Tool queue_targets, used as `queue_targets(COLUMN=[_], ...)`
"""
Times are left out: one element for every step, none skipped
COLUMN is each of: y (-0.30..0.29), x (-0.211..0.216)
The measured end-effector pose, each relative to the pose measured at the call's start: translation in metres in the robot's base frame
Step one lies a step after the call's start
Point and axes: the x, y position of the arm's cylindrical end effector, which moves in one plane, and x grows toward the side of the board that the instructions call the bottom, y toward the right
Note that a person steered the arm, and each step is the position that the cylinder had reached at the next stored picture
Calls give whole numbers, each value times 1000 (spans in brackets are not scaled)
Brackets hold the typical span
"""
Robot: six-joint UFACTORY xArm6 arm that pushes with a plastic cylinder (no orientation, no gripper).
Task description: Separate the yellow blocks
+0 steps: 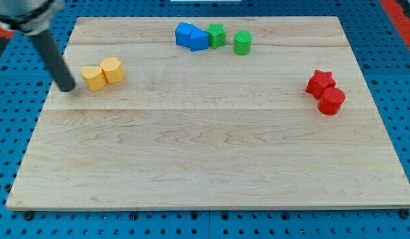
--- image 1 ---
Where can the yellow hexagon block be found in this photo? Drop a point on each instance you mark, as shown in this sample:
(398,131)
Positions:
(113,70)

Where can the green cylinder block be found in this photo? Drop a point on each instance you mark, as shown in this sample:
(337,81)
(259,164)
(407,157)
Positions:
(242,42)

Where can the red star block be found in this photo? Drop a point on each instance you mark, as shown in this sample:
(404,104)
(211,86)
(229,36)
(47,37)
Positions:
(319,82)

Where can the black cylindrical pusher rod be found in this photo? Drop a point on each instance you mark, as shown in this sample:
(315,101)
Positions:
(50,53)

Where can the blue cube block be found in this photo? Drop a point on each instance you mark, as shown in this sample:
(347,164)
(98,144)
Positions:
(182,34)

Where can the yellow pentagon block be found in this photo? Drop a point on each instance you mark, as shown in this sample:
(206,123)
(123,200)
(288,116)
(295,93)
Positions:
(93,77)

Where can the wooden board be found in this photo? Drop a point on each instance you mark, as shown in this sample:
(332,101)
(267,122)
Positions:
(209,130)

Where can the green star block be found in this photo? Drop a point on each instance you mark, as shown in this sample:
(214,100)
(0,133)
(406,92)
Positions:
(216,34)

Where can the blue pentagon block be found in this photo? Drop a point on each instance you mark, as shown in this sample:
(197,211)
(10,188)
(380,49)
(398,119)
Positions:
(198,40)

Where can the red cylinder block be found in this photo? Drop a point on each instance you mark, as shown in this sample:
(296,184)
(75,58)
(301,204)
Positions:
(330,102)

